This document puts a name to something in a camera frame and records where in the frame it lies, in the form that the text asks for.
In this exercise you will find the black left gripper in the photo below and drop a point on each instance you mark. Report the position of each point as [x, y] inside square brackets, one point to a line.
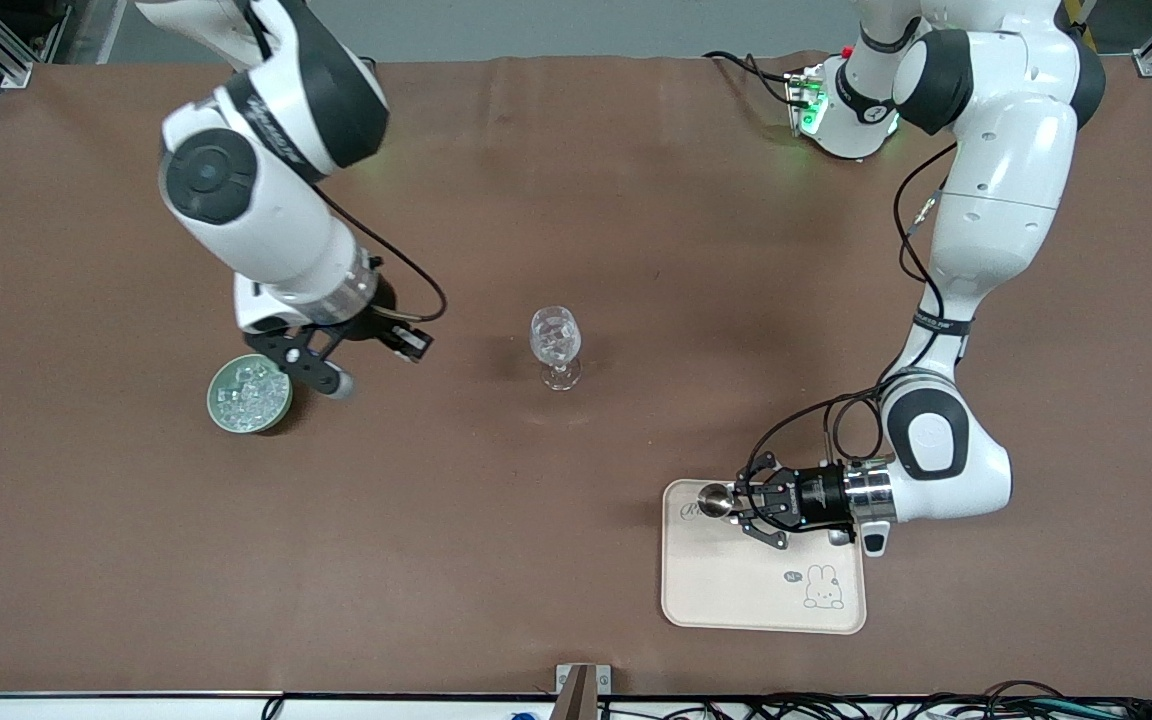
[818, 497]

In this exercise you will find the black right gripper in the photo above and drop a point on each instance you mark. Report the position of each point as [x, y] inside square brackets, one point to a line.
[377, 318]

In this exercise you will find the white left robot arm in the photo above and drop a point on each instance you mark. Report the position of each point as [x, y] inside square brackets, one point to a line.
[1006, 180]

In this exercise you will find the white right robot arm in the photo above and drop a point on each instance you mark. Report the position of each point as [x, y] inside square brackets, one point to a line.
[266, 210]

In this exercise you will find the clear ice cube pile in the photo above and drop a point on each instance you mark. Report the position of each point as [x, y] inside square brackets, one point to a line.
[246, 392]

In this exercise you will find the clear stemmed wine glass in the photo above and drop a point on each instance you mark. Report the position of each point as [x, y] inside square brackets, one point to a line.
[556, 340]

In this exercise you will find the cream rabbit print tray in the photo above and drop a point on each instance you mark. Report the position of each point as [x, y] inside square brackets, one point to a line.
[736, 590]

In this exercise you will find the green round bowl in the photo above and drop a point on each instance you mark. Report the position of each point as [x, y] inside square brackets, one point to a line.
[226, 418]

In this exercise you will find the brown table cover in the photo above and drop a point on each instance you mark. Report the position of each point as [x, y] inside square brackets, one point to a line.
[436, 550]

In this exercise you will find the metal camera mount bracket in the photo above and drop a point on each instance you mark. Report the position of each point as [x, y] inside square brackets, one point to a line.
[581, 695]

